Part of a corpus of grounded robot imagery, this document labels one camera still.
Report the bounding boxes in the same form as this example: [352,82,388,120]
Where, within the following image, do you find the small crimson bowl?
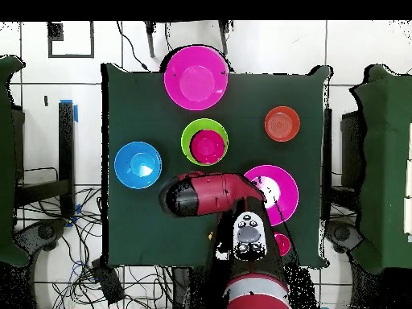
[190,129,226,165]

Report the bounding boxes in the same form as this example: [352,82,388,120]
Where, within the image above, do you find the green bowl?
[180,117,229,167]

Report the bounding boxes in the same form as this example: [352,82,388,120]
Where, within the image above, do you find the blue bowl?
[113,141,163,190]

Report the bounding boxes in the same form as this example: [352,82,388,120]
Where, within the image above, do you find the large pink bowl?
[243,164,299,227]
[163,45,229,111]

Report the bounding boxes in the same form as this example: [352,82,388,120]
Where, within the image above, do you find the orange bowl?
[264,105,301,142]

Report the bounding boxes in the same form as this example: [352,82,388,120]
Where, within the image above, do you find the dark green table cloth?
[101,63,332,269]

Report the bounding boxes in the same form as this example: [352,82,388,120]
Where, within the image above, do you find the crimson cup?
[274,232,292,258]

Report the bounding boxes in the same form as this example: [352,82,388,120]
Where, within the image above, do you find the black stand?
[322,108,333,223]
[14,101,76,220]

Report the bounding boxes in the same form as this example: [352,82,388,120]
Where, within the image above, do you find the black tripod leg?
[143,21,156,59]
[218,20,234,57]

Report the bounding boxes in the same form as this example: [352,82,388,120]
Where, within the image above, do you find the blue tape piece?
[60,98,80,124]

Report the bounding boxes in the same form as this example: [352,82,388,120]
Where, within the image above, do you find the black power brick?
[91,260,126,305]

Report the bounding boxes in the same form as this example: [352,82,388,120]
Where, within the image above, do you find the neighbouring green covered table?
[350,64,412,274]
[0,55,31,268]

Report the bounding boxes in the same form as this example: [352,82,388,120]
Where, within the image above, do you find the black cable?
[116,21,150,72]

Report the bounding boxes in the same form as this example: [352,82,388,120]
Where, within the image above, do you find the tangle of cables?
[15,186,175,309]

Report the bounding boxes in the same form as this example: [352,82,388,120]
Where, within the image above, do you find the black square floor frame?
[47,21,95,59]

